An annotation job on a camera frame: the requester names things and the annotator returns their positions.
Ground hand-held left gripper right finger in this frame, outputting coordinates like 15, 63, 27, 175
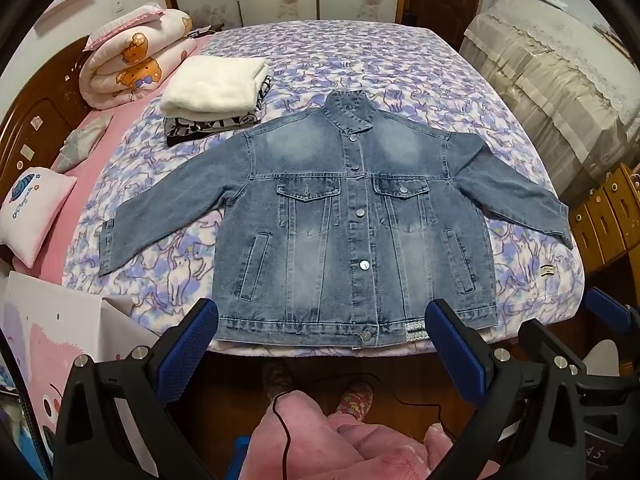
425, 298, 593, 480

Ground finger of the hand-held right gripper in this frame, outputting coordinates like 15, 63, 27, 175
585, 287, 640, 391
517, 319, 583, 391

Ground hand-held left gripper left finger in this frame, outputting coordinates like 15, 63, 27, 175
52, 297, 236, 480

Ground blue denim jacket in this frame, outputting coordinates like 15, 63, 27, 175
97, 89, 575, 348

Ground person's right hand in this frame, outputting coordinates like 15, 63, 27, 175
336, 422, 455, 480

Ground wooden drawer cabinet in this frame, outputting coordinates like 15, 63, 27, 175
570, 162, 640, 276

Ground patterned slipper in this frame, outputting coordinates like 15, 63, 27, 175
336, 380, 373, 418
262, 357, 296, 396

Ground pink cartoon cardboard box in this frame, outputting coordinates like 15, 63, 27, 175
0, 270, 133, 461

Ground pink bed sheet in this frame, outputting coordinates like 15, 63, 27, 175
37, 35, 211, 286

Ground pink printed pillow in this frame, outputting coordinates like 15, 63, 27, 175
0, 166, 78, 269

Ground black and white printed garment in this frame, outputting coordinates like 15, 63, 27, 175
165, 74, 273, 147

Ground lace-covered furniture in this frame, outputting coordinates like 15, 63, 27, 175
459, 0, 640, 206

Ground grey star-print cloth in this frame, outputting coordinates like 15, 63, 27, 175
50, 110, 115, 173

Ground folded white fleece garment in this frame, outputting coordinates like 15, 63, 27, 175
159, 55, 269, 122

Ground wooden headboard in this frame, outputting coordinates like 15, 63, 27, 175
0, 35, 96, 266

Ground rolled pink bear-print quilt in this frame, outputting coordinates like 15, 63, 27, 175
80, 4, 198, 110

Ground purple floral blanket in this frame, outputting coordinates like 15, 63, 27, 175
62, 20, 586, 358

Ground brown wooden door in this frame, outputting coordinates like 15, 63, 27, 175
400, 0, 488, 51

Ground black cable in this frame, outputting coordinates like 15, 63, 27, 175
272, 372, 458, 480

